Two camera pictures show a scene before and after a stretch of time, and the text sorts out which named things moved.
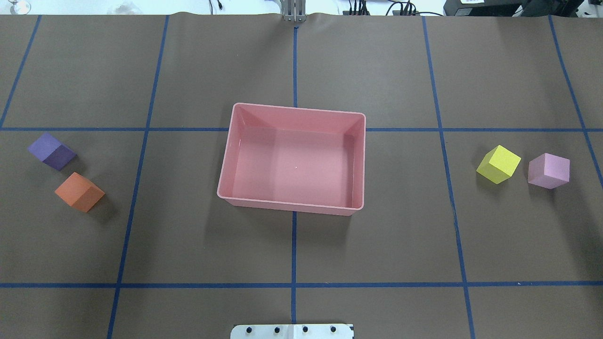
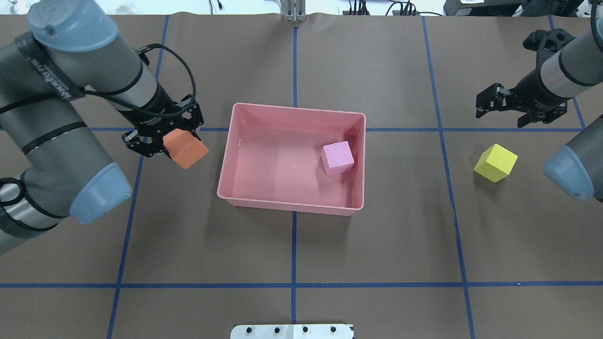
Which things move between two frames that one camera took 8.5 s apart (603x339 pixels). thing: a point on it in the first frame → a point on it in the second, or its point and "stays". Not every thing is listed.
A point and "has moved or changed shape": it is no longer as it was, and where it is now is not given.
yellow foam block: x=498 y=165 stays
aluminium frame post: x=293 y=11 stays
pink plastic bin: x=296 y=159 stays
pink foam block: x=549 y=171 → x=337 y=158
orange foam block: x=80 y=192 has moved or changed shape
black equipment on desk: x=514 y=8 stays
